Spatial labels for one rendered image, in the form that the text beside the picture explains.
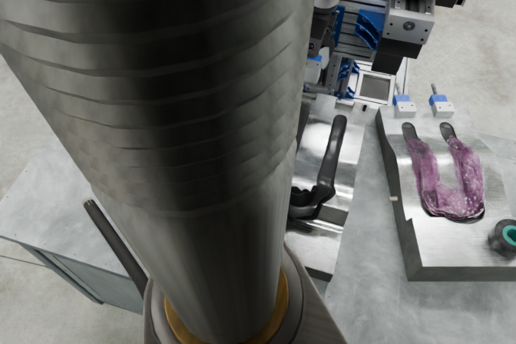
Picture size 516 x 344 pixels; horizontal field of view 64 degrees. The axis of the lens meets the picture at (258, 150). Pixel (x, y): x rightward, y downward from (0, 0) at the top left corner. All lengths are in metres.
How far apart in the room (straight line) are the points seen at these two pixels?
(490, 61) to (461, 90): 0.33
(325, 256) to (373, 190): 0.27
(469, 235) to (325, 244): 0.32
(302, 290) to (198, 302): 0.11
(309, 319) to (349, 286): 0.79
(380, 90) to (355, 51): 0.63
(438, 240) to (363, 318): 0.24
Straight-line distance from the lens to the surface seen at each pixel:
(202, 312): 0.18
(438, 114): 1.30
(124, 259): 1.03
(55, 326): 2.01
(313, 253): 1.01
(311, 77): 1.22
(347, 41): 1.61
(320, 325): 0.27
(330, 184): 1.03
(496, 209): 1.18
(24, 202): 1.28
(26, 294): 2.10
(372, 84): 2.25
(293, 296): 0.27
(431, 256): 1.02
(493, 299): 1.17
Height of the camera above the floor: 1.80
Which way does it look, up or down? 56 degrees down
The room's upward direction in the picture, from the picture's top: straight up
